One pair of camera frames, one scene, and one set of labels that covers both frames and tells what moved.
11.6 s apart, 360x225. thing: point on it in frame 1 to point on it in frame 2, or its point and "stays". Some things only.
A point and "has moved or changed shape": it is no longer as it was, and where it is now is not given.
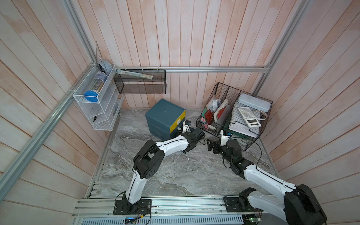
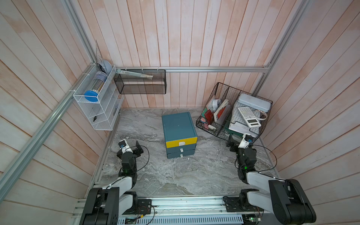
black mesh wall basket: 127,85 stays
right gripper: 217,145 to 230,143
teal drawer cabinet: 165,118 has moved or changed shape
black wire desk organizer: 232,112 stays
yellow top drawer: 176,123 has moved or changed shape
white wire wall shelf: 99,98 stays
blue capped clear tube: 93,95 stays
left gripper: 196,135 to 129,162
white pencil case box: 260,103 stays
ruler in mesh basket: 133,74 stays
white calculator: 249,117 stays
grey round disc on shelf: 106,66 stays
